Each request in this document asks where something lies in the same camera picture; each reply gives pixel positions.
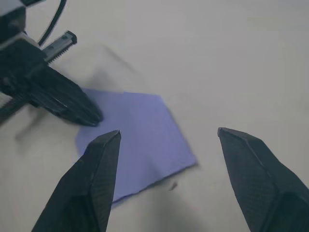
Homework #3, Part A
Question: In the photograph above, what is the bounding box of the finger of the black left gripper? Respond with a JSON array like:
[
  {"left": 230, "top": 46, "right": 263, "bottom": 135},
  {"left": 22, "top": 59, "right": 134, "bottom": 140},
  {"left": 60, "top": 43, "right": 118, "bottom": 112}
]
[
  {"left": 45, "top": 65, "right": 104, "bottom": 123},
  {"left": 29, "top": 96, "right": 100, "bottom": 127}
]

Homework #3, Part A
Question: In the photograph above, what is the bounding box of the purple sheet of paper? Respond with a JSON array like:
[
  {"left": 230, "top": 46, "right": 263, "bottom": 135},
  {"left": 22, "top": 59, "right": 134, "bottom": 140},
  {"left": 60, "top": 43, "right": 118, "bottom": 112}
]
[{"left": 75, "top": 87, "right": 199, "bottom": 203}]

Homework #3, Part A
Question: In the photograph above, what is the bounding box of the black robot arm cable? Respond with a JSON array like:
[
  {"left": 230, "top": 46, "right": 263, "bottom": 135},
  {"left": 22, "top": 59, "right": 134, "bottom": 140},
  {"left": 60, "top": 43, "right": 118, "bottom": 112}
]
[{"left": 37, "top": 0, "right": 67, "bottom": 47}]

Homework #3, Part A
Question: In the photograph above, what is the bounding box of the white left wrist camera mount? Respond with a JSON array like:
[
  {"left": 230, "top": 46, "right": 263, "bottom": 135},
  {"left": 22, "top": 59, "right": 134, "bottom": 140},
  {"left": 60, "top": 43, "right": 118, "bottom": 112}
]
[{"left": 0, "top": 0, "right": 40, "bottom": 52}]

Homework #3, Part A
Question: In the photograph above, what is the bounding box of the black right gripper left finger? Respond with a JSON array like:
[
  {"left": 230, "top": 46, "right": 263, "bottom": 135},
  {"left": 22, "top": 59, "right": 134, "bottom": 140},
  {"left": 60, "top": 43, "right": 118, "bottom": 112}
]
[{"left": 31, "top": 130, "right": 122, "bottom": 232}]

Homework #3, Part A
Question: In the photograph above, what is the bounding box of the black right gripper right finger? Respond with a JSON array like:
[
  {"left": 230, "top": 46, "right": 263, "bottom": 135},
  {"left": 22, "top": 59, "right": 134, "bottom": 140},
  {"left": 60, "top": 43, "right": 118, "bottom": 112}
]
[{"left": 217, "top": 127, "right": 309, "bottom": 232}]

